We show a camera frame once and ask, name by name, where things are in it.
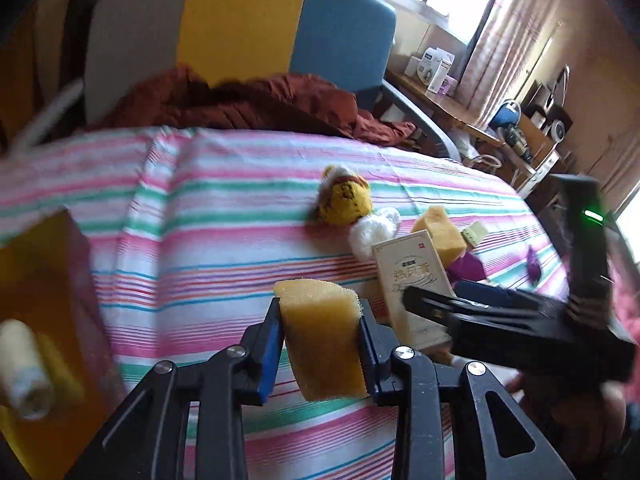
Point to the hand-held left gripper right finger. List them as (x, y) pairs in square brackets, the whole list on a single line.
[(367, 355)]

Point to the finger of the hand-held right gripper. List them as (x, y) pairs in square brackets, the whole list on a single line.
[(487, 290), (475, 310)]

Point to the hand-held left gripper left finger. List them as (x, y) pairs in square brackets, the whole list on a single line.
[(270, 345)]

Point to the long yellow sponge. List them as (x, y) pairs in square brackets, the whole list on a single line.
[(320, 340)]

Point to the cube yellow sponge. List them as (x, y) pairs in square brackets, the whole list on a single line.
[(440, 232)]

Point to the cream cardboard box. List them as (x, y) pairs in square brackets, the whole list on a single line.
[(405, 270)]

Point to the gold metal tin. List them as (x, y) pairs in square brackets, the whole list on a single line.
[(55, 280)]

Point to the purple pouch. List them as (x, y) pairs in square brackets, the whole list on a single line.
[(467, 266)]

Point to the person's pink clothing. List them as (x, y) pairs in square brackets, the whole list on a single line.
[(627, 300)]

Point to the small purple object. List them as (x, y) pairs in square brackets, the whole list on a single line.
[(534, 262)]

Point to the white fluffy pompom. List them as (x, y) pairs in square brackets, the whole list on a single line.
[(372, 232)]

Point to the wooden shelf unit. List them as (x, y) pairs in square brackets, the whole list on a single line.
[(540, 155)]

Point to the white round device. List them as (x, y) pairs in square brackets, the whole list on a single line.
[(559, 129)]

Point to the yellow plush toy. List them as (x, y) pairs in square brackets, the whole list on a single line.
[(345, 200)]

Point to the wooden desk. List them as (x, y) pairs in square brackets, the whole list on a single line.
[(450, 110)]

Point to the small purple box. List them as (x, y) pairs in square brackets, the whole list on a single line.
[(450, 87)]

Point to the white printed box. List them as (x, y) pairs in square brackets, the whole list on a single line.
[(440, 67)]

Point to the small white box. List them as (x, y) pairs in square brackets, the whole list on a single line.
[(416, 67)]

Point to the dark red blanket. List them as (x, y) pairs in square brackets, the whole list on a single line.
[(280, 105)]

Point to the patterned beige curtain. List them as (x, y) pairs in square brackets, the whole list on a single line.
[(515, 35)]

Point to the white gauze roll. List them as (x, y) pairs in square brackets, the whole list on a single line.
[(22, 370)]

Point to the grey yellow blue armchair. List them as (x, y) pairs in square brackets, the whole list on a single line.
[(240, 20)]

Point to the black rolled mat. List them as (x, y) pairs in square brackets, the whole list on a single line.
[(82, 35)]

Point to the wooden wardrobe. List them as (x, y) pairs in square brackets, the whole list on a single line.
[(17, 75)]

